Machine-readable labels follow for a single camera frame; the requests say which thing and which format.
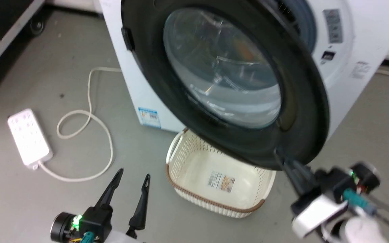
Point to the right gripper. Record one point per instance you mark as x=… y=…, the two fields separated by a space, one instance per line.
x=319 y=209

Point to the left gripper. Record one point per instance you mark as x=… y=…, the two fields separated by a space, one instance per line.
x=95 y=221

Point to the black round glass washer door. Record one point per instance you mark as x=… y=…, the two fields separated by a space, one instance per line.
x=302 y=101

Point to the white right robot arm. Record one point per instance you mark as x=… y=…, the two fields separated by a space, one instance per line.
x=363 y=231

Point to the white front-load washing machine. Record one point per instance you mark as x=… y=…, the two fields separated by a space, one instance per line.
x=356 y=40

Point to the grey rubber door gasket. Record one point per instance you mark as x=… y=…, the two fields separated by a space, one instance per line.
x=305 y=23

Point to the cream laundry basket brown rim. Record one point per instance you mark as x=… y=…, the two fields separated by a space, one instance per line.
x=194 y=168

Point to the printed label in basket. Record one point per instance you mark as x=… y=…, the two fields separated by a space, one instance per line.
x=221 y=181

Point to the blue energy label sticker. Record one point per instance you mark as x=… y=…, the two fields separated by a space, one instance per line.
x=149 y=117

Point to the white power strip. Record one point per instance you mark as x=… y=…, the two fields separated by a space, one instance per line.
x=29 y=136

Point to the grey washer front sticker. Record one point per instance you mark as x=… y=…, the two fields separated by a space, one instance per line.
x=333 y=25

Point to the black caster wheel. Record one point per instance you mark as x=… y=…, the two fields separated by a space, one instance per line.
x=37 y=25

